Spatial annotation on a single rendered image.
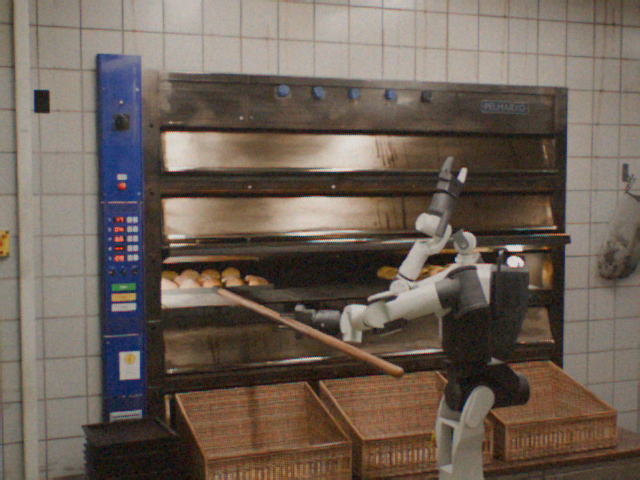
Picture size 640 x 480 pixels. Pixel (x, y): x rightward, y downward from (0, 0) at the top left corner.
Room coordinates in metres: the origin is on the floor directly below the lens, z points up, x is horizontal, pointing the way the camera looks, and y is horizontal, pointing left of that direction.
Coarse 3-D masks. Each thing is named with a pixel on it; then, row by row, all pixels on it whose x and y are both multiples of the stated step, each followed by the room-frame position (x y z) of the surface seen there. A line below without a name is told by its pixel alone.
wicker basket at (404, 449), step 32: (320, 384) 3.66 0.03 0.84; (352, 384) 3.72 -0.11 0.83; (384, 384) 3.77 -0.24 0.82; (416, 384) 3.82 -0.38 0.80; (352, 416) 3.69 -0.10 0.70; (384, 416) 3.74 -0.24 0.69; (416, 416) 3.79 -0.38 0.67; (352, 448) 3.34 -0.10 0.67; (384, 448) 3.28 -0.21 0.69; (416, 448) 3.32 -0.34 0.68
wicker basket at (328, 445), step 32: (288, 384) 3.63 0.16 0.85; (192, 416) 3.46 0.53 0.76; (224, 416) 3.50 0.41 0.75; (256, 416) 3.54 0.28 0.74; (288, 416) 3.60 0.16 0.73; (320, 416) 3.50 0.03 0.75; (192, 448) 3.20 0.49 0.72; (224, 448) 3.47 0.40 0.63; (256, 448) 3.51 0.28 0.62; (288, 448) 3.14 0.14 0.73; (320, 448) 3.18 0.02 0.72
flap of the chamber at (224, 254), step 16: (496, 240) 3.85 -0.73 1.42; (512, 240) 3.88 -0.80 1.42; (528, 240) 3.91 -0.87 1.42; (544, 240) 3.94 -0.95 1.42; (560, 240) 3.97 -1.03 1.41; (176, 256) 3.35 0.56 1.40; (192, 256) 3.38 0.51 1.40; (208, 256) 3.42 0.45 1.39; (224, 256) 3.46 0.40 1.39; (240, 256) 3.50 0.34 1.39; (272, 256) 3.59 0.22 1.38; (288, 256) 3.63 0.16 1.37; (304, 256) 3.68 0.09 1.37; (320, 256) 3.72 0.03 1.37; (336, 256) 3.77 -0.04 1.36
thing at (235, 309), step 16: (544, 288) 4.14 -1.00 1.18; (224, 304) 3.62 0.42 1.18; (240, 304) 3.62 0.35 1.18; (272, 304) 3.64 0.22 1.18; (288, 304) 3.66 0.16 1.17; (304, 304) 3.69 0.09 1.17; (320, 304) 3.71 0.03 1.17; (336, 304) 3.74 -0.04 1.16; (352, 304) 3.76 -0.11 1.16; (368, 304) 3.79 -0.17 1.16
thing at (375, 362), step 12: (240, 300) 3.59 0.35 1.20; (264, 312) 3.30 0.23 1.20; (276, 312) 3.23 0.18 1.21; (288, 324) 3.06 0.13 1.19; (300, 324) 2.98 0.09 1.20; (312, 336) 2.86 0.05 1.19; (324, 336) 2.78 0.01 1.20; (336, 348) 2.68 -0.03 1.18; (348, 348) 2.60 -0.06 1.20; (360, 360) 2.52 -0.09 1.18; (372, 360) 2.44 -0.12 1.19; (384, 372) 2.38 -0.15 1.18; (396, 372) 2.32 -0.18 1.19
